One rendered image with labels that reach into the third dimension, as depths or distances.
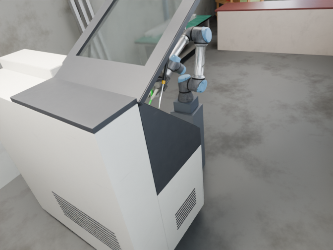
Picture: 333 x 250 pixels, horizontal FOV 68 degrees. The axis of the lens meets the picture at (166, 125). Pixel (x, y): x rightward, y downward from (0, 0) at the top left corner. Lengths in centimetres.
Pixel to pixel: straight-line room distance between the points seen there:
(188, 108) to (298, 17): 406
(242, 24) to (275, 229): 464
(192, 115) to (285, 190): 120
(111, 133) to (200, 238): 151
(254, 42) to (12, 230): 550
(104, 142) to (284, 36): 532
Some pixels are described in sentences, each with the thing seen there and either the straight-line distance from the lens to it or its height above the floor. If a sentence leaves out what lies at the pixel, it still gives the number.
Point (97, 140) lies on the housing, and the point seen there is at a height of 144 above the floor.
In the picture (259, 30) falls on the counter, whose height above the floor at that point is 48.
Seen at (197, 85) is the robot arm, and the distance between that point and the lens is 218.
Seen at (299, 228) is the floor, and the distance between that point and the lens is 256.
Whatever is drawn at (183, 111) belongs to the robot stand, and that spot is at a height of 81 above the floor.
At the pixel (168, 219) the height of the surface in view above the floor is 47.
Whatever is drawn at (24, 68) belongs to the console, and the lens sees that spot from 202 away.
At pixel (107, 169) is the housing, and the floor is 127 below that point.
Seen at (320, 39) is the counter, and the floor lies 30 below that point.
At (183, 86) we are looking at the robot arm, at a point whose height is 106.
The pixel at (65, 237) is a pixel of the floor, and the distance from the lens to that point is 271.
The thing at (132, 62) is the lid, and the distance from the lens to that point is 141.
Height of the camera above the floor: 204
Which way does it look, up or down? 34 degrees down
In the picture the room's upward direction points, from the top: 8 degrees counter-clockwise
